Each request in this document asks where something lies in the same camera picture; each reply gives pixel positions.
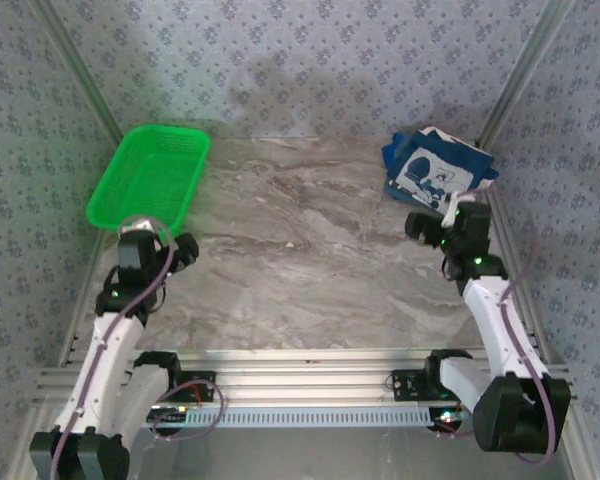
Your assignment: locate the bright blue folded t-shirt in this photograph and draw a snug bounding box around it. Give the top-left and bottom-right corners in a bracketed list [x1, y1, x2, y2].
[381, 142, 406, 176]

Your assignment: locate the aluminium front rail beam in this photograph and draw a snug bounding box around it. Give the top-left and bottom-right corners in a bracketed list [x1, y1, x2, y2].
[34, 349, 579, 407]

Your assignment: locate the black controller board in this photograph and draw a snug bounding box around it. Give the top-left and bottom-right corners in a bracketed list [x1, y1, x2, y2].
[429, 407, 471, 432]
[147, 405, 189, 434]

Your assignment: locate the green plastic basket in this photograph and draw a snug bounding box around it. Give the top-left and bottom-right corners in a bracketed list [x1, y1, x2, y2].
[85, 123, 212, 236]

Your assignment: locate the grey slotted cable duct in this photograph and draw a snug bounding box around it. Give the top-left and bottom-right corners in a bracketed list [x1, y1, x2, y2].
[147, 405, 434, 430]

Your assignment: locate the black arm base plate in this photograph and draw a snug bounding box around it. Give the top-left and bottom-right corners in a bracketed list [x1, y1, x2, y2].
[392, 369, 456, 402]
[177, 370, 217, 402]

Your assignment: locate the aluminium frame post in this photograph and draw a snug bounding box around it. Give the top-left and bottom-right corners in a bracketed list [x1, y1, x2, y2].
[474, 0, 579, 147]

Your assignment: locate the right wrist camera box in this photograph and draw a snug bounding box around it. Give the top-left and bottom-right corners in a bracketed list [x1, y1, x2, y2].
[440, 192, 465, 227]

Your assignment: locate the navy t-shirt with white print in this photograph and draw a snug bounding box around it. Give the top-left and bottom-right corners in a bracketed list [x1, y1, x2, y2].
[387, 125, 500, 210]

